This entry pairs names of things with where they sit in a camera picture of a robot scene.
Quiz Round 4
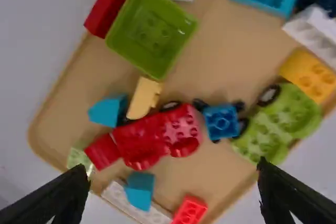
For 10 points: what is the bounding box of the light blue sloped toy brick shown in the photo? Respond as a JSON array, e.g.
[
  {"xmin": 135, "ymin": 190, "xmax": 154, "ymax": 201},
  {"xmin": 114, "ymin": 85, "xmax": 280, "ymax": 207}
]
[
  {"xmin": 87, "ymin": 92, "xmax": 130, "ymax": 128},
  {"xmin": 123, "ymin": 170, "xmax": 156, "ymax": 212}
]

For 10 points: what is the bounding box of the pale green toy brick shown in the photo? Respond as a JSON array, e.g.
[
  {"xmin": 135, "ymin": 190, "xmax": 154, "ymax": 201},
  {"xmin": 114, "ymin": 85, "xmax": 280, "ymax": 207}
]
[{"xmin": 66, "ymin": 146, "xmax": 93, "ymax": 180}]

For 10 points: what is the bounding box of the long white toy brick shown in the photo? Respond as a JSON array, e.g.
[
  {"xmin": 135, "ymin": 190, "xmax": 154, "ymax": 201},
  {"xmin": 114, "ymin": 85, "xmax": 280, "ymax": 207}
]
[{"xmin": 281, "ymin": 4, "xmax": 336, "ymax": 65}]

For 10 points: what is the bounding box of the green toy car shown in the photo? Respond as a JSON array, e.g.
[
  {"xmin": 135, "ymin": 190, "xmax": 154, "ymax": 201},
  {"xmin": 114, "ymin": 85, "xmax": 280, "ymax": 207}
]
[{"xmin": 230, "ymin": 81, "xmax": 324, "ymax": 166}]

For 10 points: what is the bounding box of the yellow toy brick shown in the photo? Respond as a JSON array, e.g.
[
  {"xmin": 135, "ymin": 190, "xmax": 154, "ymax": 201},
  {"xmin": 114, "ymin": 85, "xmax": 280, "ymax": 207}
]
[{"xmin": 278, "ymin": 49, "xmax": 336, "ymax": 104}]

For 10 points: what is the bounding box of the red toy car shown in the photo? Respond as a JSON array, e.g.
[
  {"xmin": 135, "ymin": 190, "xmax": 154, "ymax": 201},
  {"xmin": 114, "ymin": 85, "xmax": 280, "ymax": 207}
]
[{"xmin": 112, "ymin": 100, "xmax": 203, "ymax": 172}]

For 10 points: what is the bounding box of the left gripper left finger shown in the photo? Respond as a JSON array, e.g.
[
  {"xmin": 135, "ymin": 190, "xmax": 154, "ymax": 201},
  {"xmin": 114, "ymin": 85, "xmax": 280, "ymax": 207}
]
[{"xmin": 0, "ymin": 163, "xmax": 91, "ymax": 224}]

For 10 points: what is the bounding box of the coral red toy brick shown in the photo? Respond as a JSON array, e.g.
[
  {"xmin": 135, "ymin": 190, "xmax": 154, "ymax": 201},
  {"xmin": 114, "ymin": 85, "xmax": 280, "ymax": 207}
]
[{"xmin": 171, "ymin": 194, "xmax": 208, "ymax": 224}]

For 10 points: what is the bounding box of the tan tray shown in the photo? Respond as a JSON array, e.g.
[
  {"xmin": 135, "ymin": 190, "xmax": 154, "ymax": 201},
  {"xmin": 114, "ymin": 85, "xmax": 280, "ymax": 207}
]
[{"xmin": 27, "ymin": 0, "xmax": 336, "ymax": 224}]

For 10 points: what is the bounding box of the cream toy brick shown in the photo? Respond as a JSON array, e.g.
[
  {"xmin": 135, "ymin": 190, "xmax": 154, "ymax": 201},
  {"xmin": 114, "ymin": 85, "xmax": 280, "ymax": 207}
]
[{"xmin": 125, "ymin": 75, "xmax": 164, "ymax": 120}]

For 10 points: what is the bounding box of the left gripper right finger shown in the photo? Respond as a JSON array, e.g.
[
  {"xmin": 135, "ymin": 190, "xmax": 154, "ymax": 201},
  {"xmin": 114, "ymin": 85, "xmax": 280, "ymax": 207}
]
[{"xmin": 256, "ymin": 156, "xmax": 336, "ymax": 224}]

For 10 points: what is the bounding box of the large green toy brick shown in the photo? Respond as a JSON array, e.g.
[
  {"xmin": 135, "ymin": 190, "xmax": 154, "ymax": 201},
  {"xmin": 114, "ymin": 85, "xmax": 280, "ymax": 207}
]
[{"xmin": 104, "ymin": 0, "xmax": 200, "ymax": 81}]

